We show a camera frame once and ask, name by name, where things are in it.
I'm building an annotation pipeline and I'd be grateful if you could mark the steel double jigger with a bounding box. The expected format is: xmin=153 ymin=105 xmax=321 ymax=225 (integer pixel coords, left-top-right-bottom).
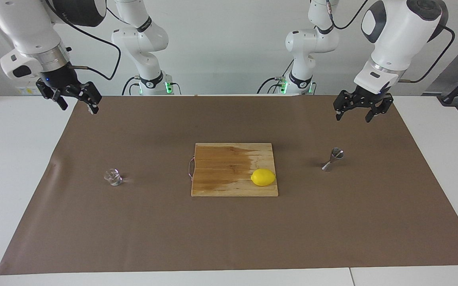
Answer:
xmin=322 ymin=147 xmax=344 ymax=172

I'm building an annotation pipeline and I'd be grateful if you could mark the black left base cable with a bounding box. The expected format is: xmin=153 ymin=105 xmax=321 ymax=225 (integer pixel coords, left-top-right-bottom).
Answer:
xmin=257 ymin=60 xmax=293 ymax=95

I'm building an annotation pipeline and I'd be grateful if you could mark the brown paper table mat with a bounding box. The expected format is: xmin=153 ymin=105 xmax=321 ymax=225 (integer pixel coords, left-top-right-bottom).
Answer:
xmin=0 ymin=95 xmax=458 ymax=275

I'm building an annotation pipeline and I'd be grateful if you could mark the small clear glass cup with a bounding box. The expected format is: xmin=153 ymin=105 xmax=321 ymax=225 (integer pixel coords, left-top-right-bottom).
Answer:
xmin=104 ymin=168 xmax=123 ymax=186

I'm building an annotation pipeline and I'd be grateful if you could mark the wooden cutting board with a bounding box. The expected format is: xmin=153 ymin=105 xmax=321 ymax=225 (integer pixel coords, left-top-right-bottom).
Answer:
xmin=188 ymin=143 xmax=279 ymax=197

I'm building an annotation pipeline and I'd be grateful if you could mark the black base cable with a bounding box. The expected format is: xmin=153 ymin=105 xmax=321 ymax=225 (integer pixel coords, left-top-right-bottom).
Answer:
xmin=122 ymin=77 xmax=141 ymax=96
xmin=257 ymin=60 xmax=293 ymax=95

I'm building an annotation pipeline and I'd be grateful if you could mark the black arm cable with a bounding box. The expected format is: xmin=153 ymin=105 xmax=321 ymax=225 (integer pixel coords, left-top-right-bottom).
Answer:
xmin=324 ymin=0 xmax=456 ymax=83
xmin=44 ymin=0 xmax=121 ymax=81

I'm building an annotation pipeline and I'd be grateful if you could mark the black right base cable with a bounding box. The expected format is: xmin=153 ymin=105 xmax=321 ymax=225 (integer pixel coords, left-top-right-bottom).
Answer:
xmin=122 ymin=77 xmax=141 ymax=96

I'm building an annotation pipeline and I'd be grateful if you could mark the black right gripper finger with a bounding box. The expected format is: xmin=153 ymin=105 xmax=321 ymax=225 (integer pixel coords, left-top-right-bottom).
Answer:
xmin=36 ymin=79 xmax=68 ymax=111
xmin=72 ymin=81 xmax=102 ymax=115

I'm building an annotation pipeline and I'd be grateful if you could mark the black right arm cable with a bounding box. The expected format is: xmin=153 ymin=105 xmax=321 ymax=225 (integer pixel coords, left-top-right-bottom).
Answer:
xmin=44 ymin=0 xmax=121 ymax=81

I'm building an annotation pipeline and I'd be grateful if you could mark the white wall socket box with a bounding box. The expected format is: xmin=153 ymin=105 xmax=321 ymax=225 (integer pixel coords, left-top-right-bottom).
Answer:
xmin=16 ymin=85 xmax=41 ymax=96

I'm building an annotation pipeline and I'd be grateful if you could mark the yellow lemon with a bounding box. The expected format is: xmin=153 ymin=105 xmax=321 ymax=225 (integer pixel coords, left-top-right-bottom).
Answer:
xmin=250 ymin=168 xmax=276 ymax=187

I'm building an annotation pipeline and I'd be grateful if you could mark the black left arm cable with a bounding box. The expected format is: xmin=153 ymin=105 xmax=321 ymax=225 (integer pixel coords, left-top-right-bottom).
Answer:
xmin=324 ymin=0 xmax=456 ymax=83

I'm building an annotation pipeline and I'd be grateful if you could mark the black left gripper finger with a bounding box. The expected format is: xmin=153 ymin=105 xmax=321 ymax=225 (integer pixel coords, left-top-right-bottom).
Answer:
xmin=365 ymin=95 xmax=394 ymax=122
xmin=334 ymin=91 xmax=359 ymax=121

